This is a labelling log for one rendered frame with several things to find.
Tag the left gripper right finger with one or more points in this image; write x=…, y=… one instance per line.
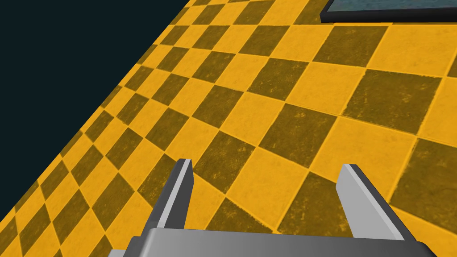
x=364, y=207

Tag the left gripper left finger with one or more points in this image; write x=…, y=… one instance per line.
x=174, y=200

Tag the black framed blue picture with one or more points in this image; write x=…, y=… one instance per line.
x=392, y=9

